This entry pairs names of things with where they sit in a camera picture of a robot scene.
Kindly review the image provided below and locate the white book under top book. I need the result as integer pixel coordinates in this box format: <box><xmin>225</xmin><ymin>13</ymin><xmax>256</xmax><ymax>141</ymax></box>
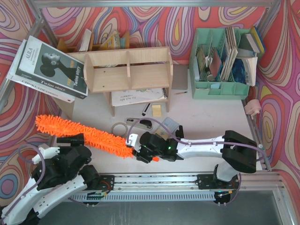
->
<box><xmin>7</xmin><ymin>39</ymin><xmax>75</xmax><ymax>103</ymax></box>

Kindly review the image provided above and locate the red booklet in organizer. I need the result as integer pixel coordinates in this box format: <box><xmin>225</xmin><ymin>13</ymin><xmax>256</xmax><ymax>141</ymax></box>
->
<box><xmin>209</xmin><ymin>48</ymin><xmax>223</xmax><ymax>78</ymax></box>

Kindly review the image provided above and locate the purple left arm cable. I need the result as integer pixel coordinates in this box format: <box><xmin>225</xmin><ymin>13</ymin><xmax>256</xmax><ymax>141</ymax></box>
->
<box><xmin>2</xmin><ymin>144</ymin><xmax>46</xmax><ymax>218</ymax></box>

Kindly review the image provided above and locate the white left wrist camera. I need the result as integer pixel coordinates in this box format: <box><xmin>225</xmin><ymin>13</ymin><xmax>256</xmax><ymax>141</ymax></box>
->
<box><xmin>31</xmin><ymin>144</ymin><xmax>60</xmax><ymax>165</ymax></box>

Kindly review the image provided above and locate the silver black stapler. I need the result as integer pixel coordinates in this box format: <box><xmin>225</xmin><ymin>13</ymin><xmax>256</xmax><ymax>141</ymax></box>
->
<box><xmin>126</xmin><ymin>118</ymin><xmax>153</xmax><ymax>130</ymax></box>

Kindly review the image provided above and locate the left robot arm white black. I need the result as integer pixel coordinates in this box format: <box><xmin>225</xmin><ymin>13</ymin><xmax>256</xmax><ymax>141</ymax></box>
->
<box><xmin>0</xmin><ymin>134</ymin><xmax>100</xmax><ymax>225</ymax></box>

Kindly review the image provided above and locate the orange chenille duster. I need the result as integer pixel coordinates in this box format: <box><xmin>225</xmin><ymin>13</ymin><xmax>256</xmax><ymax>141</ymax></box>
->
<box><xmin>35</xmin><ymin>114</ymin><xmax>134</xmax><ymax>158</ymax></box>

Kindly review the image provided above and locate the masking tape roll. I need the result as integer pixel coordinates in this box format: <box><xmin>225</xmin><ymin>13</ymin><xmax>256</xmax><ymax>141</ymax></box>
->
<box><xmin>111</xmin><ymin>122</ymin><xmax>128</xmax><ymax>136</ymax></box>

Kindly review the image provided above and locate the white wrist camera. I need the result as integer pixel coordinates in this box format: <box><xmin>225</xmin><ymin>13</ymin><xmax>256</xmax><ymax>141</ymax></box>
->
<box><xmin>31</xmin><ymin>144</ymin><xmax>60</xmax><ymax>165</ymax></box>
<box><xmin>126</xmin><ymin>134</ymin><xmax>141</xmax><ymax>151</ymax></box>

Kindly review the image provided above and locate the black white marker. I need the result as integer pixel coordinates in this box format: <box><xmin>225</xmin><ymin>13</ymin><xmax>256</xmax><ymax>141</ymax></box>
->
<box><xmin>142</xmin><ymin>103</ymin><xmax>152</xmax><ymax>116</ymax></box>

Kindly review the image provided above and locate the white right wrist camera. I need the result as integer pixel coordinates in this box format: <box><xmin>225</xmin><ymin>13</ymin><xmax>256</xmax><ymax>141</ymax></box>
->
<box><xmin>126</xmin><ymin>134</ymin><xmax>141</xmax><ymax>151</ymax></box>

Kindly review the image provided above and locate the small calculator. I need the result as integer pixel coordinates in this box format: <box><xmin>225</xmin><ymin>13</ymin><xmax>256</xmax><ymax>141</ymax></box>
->
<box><xmin>155</xmin><ymin>117</ymin><xmax>179</xmax><ymax>140</ymax></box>

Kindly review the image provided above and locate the mint green desk organizer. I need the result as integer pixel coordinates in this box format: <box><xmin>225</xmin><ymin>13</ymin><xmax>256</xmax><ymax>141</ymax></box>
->
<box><xmin>189</xmin><ymin>28</ymin><xmax>249</xmax><ymax>100</ymax></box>

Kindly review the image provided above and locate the yellow sticky notes pad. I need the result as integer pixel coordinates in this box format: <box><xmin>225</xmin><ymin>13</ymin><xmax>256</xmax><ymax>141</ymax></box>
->
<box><xmin>152</xmin><ymin>105</ymin><xmax>162</xmax><ymax>117</ymax></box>

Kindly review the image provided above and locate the black white Twins story book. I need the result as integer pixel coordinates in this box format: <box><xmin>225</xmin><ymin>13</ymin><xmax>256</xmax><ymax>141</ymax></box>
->
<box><xmin>16</xmin><ymin>36</ymin><xmax>88</xmax><ymax>99</ymax></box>

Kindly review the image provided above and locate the brown wooden book rack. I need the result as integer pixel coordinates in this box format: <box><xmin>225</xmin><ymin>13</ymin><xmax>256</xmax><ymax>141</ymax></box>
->
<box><xmin>57</xmin><ymin>30</ymin><xmax>131</xmax><ymax>53</ymax></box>

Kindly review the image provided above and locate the blue yellow book in organizer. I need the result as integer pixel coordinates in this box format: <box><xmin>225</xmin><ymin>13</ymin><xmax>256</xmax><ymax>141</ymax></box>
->
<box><xmin>243</xmin><ymin>26</ymin><xmax>265</xmax><ymax>54</ymax></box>

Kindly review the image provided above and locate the stack of thin beige books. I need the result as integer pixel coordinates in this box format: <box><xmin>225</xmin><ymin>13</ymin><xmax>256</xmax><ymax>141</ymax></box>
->
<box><xmin>220</xmin><ymin>26</ymin><xmax>238</xmax><ymax>81</ymax></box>

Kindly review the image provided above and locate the pink pig figurine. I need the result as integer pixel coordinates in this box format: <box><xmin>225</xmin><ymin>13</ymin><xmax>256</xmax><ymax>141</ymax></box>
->
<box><xmin>244</xmin><ymin>99</ymin><xmax>261</xmax><ymax>119</ymax></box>

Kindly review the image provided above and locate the open white book in organizer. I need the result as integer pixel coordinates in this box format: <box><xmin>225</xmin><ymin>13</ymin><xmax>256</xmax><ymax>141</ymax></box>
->
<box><xmin>242</xmin><ymin>57</ymin><xmax>258</xmax><ymax>86</ymax></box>

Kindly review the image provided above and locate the aluminium mounting rail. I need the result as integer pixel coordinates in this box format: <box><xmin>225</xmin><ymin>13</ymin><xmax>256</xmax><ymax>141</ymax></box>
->
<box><xmin>32</xmin><ymin>173</ymin><xmax>282</xmax><ymax>191</ymax></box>

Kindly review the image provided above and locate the wooden bookshelf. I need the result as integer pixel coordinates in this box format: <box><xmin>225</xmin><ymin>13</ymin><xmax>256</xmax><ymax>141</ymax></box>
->
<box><xmin>69</xmin><ymin>47</ymin><xmax>173</xmax><ymax>116</ymax></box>

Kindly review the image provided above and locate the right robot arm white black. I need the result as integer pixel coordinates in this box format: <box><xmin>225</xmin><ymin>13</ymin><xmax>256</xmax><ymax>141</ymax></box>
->
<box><xmin>126</xmin><ymin>130</ymin><xmax>257</xmax><ymax>182</ymax></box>

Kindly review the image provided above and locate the spiral notebook under shelf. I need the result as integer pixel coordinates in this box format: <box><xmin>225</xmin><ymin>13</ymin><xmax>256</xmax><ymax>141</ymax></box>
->
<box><xmin>112</xmin><ymin>88</ymin><xmax>167</xmax><ymax>106</ymax></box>

